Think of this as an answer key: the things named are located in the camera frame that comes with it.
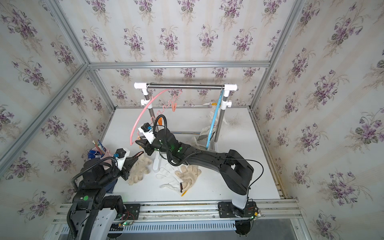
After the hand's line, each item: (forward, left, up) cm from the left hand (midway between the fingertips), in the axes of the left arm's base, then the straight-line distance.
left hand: (137, 159), depth 71 cm
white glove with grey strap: (+8, -31, +1) cm, 32 cm away
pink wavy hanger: (+19, -9, +12) cm, 24 cm away
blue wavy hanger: (+34, -43, -12) cm, 56 cm away
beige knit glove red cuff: (-2, 0, -7) cm, 7 cm away
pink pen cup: (+8, +21, -10) cm, 25 cm away
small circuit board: (-25, +9, -18) cm, 32 cm away
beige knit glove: (-2, -25, -17) cm, 31 cm away
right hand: (+7, -2, +6) cm, 10 cm away
